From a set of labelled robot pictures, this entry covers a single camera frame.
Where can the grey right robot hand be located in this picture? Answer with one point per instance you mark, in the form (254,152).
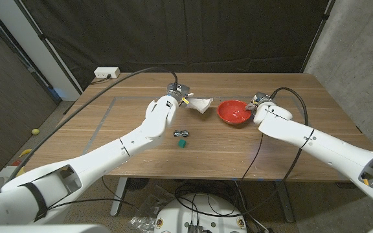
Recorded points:
(261,98)

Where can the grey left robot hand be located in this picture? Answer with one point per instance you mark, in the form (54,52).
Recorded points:
(178,90)

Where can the white towel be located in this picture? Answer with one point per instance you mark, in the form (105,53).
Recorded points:
(201,104)

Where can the red bowl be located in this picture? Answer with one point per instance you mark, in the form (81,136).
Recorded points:
(233,111)

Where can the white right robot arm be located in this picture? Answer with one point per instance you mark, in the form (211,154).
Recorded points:
(319,142)

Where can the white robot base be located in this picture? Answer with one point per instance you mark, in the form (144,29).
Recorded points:
(180,220)

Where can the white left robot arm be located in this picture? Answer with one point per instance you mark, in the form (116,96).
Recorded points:
(125,145)

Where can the black silver toy car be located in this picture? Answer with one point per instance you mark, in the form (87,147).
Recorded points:
(181,133)

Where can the small teal green block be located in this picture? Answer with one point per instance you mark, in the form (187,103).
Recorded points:
(182,143)

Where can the black backdrop curtain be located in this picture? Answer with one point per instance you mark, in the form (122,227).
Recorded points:
(173,32)

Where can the white power strip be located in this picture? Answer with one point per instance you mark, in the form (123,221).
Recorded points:
(107,72)

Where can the black backdrop stand pole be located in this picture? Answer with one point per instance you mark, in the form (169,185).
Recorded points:
(317,35)
(45,42)

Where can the black round floor object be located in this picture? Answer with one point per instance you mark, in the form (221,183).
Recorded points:
(137,183)

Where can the grey table leg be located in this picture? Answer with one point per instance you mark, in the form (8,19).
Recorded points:
(285,204)

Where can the white table leg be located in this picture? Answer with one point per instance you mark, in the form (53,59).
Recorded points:
(118,197)

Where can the clear plastic bag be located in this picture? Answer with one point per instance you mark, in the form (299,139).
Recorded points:
(147,210)

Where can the yellow green ball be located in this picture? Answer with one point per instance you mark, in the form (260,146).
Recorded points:
(35,131)

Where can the yellow black tool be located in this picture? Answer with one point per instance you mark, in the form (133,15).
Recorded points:
(24,151)

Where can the small red object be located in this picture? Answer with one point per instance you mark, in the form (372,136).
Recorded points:
(17,162)

